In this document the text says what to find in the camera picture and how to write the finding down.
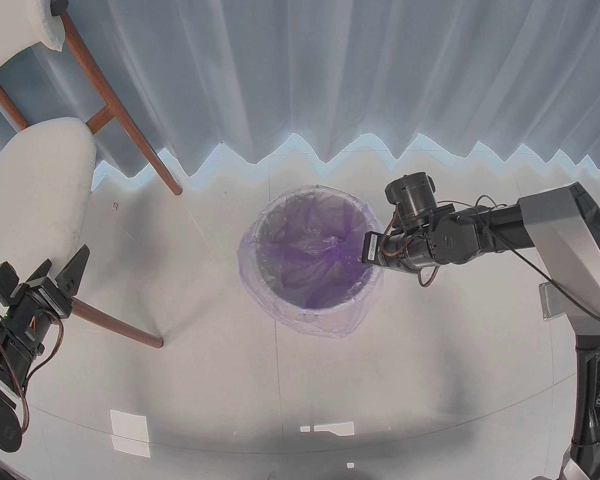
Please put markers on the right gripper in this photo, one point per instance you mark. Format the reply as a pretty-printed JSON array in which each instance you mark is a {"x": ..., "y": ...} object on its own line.
[{"x": 397, "y": 253}]

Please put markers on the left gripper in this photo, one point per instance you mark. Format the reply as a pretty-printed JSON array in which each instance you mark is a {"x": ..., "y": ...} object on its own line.
[{"x": 30, "y": 323}]

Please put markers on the purple plastic bag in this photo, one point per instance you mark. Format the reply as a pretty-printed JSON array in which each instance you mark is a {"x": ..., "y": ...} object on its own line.
[{"x": 305, "y": 253}]

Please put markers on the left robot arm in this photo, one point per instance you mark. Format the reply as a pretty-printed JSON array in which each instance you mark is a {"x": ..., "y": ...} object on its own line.
[{"x": 0, "y": 393}]

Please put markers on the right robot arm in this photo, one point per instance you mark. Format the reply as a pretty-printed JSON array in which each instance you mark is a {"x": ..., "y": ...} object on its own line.
[{"x": 560, "y": 233}]

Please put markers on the white trash bin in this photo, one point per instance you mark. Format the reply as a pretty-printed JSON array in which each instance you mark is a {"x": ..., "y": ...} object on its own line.
[{"x": 325, "y": 313}]

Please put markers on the white cushioned wooden chair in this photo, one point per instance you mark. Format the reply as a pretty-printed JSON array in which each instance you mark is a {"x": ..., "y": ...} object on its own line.
[{"x": 35, "y": 193}]

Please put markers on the pale blue curtain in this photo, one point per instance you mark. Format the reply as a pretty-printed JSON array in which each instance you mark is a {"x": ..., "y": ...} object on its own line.
[{"x": 305, "y": 43}]

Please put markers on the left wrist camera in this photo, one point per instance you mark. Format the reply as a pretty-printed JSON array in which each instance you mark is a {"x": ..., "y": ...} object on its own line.
[{"x": 2, "y": 283}]

